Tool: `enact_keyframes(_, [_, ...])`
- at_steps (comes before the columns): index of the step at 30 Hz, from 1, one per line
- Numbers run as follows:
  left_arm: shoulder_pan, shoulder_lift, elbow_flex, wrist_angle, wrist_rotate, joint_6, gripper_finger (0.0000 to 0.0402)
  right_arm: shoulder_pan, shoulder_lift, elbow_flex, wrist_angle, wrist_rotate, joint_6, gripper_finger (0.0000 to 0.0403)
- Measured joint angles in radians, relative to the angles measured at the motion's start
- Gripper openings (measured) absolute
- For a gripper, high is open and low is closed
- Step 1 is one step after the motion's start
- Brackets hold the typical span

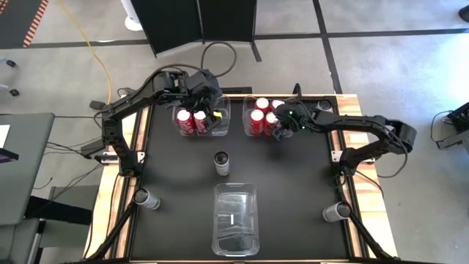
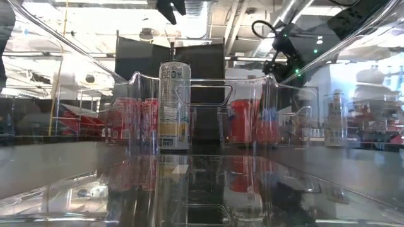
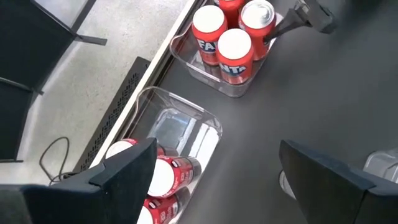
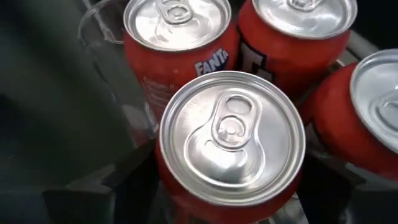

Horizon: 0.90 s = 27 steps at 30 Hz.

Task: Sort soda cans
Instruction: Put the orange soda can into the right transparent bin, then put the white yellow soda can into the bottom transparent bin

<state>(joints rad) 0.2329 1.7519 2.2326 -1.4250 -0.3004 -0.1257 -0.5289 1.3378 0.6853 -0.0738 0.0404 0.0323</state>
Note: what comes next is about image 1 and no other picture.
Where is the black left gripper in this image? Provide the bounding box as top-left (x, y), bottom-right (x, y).
top-left (182, 70), bottom-right (224, 130)

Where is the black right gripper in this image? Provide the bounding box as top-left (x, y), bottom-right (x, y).
top-left (273, 103), bottom-right (320, 141)

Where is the clear plastic bin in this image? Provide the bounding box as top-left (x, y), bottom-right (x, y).
top-left (212, 182), bottom-right (259, 257)
top-left (171, 94), bottom-right (232, 137)
top-left (243, 94), bottom-right (302, 136)

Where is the black floor bar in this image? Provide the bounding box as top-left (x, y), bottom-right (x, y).
top-left (218, 87), bottom-right (254, 95)

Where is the black partition panel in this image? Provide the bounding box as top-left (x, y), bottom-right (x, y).
top-left (199, 0), bottom-right (263, 62)
top-left (130, 0), bottom-right (203, 56)

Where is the black floor equipment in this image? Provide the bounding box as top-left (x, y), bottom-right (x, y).
top-left (436, 101), bottom-right (469, 151)

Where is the grey floor cabinet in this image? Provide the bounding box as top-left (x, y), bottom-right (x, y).
top-left (34, 185), bottom-right (100, 264)

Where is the grey desk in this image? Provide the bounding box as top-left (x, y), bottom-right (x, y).
top-left (0, 112), bottom-right (56, 227)

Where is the dark flat device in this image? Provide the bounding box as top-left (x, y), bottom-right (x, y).
top-left (0, 148), bottom-right (20, 164)

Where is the white paper sheet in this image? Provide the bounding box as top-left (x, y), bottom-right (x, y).
top-left (0, 124), bottom-right (11, 147)

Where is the hazard-striped floor mat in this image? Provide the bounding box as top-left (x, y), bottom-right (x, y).
top-left (0, 0), bottom-right (51, 48)

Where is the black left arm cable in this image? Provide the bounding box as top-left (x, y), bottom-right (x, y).
top-left (199, 40), bottom-right (238, 78)

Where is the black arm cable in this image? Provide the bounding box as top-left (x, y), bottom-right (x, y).
top-left (199, 40), bottom-right (238, 78)
top-left (377, 139), bottom-right (410, 180)

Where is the metal table frame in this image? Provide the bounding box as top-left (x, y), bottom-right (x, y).
top-left (122, 93), bottom-right (359, 263)

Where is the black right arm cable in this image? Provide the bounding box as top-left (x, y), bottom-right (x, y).
top-left (377, 139), bottom-right (410, 180)

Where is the yellow hanging power cable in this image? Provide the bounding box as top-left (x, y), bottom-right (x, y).
top-left (58, 0), bottom-right (113, 106)

